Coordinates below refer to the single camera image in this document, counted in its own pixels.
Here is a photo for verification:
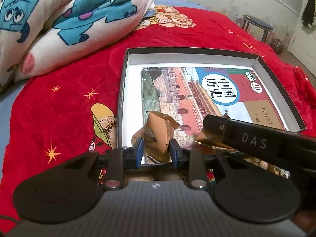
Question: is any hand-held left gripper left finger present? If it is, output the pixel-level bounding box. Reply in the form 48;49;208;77
60;138;144;190

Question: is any red printed blanket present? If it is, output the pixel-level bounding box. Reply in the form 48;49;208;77
0;5;316;233

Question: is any brown snack packet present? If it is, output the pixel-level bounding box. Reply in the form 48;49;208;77
132;111;182;165

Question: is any white door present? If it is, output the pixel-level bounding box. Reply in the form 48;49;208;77
287;0;316;63

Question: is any striped ball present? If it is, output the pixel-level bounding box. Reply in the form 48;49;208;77
270;38;285;55

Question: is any blue monster print quilt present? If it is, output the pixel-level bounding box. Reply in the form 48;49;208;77
0;0;156;92

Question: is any round dark stool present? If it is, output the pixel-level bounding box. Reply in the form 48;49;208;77
240;14;274;44

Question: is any illustrated textbook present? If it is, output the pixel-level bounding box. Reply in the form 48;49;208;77
140;65;290;165

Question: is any black cable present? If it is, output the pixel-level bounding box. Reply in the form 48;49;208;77
0;215;21;225

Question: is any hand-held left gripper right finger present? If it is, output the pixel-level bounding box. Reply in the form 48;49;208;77
170;139;245;190

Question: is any gold foil packet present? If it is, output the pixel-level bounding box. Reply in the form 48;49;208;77
194;128;236;154

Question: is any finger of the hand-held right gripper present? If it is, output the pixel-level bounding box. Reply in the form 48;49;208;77
202;115;232;150

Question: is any dark hanging clothing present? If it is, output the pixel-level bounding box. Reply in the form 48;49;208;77
302;0;316;27

